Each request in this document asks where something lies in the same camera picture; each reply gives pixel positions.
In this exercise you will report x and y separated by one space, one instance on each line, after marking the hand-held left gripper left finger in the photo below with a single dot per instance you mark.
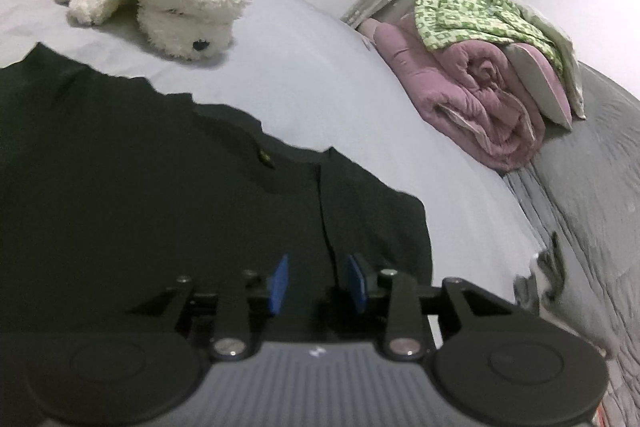
278 287

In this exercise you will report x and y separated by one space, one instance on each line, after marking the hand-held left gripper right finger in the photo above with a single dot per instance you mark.
357 282

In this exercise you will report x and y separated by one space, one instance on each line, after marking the black garment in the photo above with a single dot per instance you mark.
125 182

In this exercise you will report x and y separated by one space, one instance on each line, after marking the folded grey clothes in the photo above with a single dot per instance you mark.
550 272

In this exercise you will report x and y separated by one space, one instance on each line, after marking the pink quilt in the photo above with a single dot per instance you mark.
450 82

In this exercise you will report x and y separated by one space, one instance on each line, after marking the grey quilt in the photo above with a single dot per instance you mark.
600 182

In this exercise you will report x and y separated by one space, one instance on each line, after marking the pink and white pillow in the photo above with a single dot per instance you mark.
540 82

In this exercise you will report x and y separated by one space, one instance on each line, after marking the green patterned blanket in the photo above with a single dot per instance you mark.
465 12

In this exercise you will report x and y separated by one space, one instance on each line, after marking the cream patterned cloth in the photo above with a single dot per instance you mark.
570 52

